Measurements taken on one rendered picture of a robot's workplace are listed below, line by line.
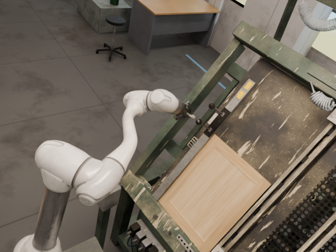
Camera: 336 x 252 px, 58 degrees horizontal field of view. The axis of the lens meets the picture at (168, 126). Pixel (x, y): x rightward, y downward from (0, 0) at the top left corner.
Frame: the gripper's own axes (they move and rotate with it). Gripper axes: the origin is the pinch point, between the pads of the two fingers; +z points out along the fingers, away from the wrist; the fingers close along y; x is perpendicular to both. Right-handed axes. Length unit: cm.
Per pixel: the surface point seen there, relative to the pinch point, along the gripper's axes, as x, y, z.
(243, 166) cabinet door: 39.8, 3.7, 13.7
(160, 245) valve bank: 34, 75, 14
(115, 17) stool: -291, -16, 167
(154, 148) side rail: -11.0, 34.0, 10.6
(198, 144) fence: 10.7, 12.0, 11.6
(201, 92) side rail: -10.5, -14.0, 11.3
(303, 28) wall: -74, -158, 244
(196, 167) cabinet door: 18.9, 23.4, 13.7
